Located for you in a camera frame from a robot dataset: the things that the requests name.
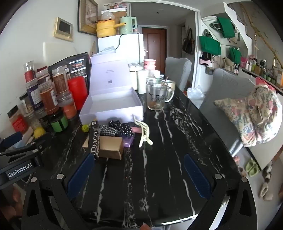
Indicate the green electric kettle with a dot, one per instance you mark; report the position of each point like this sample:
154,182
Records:
128,24

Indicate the white cylinder tumbler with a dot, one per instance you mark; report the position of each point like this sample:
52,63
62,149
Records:
142,80

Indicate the white lidded gift box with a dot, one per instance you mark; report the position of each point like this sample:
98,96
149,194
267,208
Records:
110,97

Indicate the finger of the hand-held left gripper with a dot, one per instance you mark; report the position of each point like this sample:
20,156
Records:
10,141
33,150

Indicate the green tote bag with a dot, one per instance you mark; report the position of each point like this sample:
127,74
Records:
210,45

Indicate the short orange spice jar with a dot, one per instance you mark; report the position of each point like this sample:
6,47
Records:
68,106

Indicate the wooden stick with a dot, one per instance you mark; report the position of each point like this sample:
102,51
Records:
164,81

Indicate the black coffee bag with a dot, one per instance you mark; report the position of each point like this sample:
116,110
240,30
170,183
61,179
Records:
76,64

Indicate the black white gingham scrunchie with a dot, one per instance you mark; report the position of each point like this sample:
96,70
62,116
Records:
107,130

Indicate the small black printed box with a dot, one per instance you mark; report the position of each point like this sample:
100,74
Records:
94,141

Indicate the red label spice jar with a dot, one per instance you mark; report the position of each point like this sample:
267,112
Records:
29,71

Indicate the brown cardboard box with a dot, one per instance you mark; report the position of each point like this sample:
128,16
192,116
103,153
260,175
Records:
111,148

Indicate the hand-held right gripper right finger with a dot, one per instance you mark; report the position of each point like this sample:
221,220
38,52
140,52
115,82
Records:
196,177

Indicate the white jar with lid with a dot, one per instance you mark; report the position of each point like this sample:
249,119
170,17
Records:
133,74

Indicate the black lid spice jar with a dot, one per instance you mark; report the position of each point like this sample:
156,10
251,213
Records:
25,104

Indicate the brown door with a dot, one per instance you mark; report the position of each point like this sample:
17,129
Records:
153,48

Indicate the gold framed intercom panel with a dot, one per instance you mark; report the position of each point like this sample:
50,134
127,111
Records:
63,29

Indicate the white fridge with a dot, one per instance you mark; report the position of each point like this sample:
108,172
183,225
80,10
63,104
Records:
128,47

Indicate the black beaded hair clip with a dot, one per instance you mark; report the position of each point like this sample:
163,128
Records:
121,128

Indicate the pink paper cup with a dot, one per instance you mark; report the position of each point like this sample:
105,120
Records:
150,64

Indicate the person's left hand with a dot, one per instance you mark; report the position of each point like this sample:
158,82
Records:
14,198

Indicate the tall brown spice jar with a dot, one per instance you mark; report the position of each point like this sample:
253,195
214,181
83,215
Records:
59,81

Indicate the orange powder jar white label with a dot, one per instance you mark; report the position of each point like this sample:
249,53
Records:
49,100

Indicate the small grey chair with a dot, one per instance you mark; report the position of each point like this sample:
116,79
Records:
178,70

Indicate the white foam board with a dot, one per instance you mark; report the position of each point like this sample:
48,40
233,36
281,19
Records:
55,52

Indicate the yellow lemon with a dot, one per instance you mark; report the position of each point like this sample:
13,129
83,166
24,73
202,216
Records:
39,132

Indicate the large grey chair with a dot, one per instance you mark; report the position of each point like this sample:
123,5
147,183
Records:
223,99

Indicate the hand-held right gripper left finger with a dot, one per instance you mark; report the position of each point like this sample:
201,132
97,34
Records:
80,174

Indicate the clear jar of grains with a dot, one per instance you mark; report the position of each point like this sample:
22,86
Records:
35,120

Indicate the glass mug with cartoon print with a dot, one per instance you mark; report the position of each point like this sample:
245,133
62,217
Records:
157,97

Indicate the beige tape roll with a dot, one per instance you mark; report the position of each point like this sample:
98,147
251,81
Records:
170,85

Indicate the dark brown spice jar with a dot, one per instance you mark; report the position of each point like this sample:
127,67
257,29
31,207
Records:
43,76

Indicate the red canister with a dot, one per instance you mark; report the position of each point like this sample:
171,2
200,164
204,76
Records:
77,95

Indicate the pink translucent bar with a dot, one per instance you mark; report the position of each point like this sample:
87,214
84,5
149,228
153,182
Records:
135,129

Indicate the green jar black lid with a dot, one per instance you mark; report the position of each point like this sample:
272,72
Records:
58,122

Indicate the green yellow lollipop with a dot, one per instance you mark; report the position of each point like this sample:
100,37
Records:
85,127

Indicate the purple small box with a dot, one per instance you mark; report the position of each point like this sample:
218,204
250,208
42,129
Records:
129,142

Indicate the small white green box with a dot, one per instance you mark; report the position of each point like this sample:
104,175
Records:
154,76

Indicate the cream hair claw clip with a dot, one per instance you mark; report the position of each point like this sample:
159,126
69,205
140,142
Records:
143,132

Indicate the dark handbag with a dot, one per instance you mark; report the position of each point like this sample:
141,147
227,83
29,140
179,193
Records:
188,43

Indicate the row of bottles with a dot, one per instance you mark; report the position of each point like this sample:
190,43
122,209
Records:
263,68

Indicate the clear plastic bag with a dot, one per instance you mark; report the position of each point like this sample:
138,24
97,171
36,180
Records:
194,94

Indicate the green slippers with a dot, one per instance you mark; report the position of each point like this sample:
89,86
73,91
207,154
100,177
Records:
252,167

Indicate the framed picture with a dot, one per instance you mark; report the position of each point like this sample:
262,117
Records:
87,15

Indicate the yellow pot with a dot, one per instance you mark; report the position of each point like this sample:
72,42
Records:
106,28

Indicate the floral cushion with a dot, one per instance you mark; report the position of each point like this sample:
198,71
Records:
249,115

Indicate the red jar black lid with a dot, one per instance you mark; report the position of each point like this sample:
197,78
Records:
17,121

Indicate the blue label spice jar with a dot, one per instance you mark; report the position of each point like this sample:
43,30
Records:
33,94

